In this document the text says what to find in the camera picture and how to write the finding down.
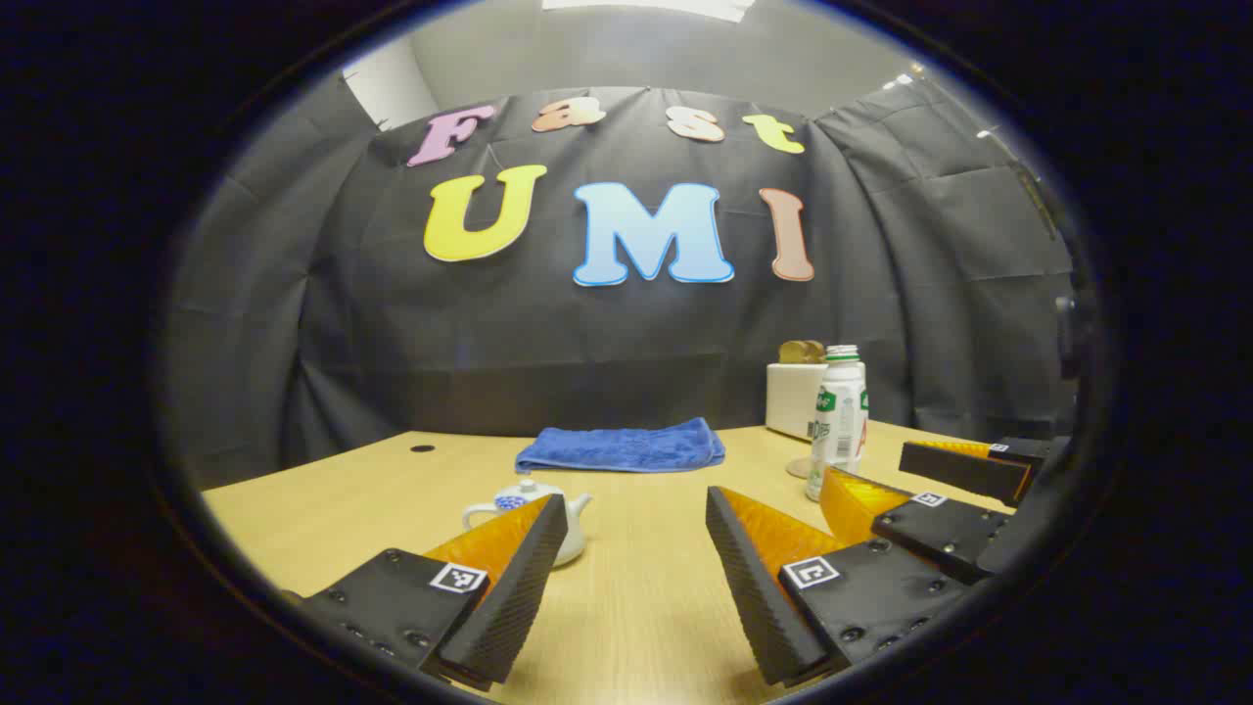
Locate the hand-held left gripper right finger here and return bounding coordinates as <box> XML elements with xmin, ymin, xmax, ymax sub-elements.
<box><xmin>705</xmin><ymin>485</ymin><xmax>980</xmax><ymax>688</ymax></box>

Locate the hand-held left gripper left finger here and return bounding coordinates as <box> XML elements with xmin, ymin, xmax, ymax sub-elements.
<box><xmin>284</xmin><ymin>493</ymin><xmax>569</xmax><ymax>691</ymax></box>

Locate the white teacup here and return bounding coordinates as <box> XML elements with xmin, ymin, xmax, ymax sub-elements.
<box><xmin>462</xmin><ymin>493</ymin><xmax>593</xmax><ymax>569</ymax></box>

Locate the white water bottle green label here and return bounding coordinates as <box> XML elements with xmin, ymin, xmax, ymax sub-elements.
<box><xmin>805</xmin><ymin>345</ymin><xmax>870</xmax><ymax>502</ymax></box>

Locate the white toaster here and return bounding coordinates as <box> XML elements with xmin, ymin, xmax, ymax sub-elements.
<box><xmin>766</xmin><ymin>360</ymin><xmax>829</xmax><ymax>442</ymax></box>

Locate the blue folded towel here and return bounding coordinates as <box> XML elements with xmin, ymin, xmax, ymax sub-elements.
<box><xmin>516</xmin><ymin>418</ymin><xmax>726</xmax><ymax>474</ymax></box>

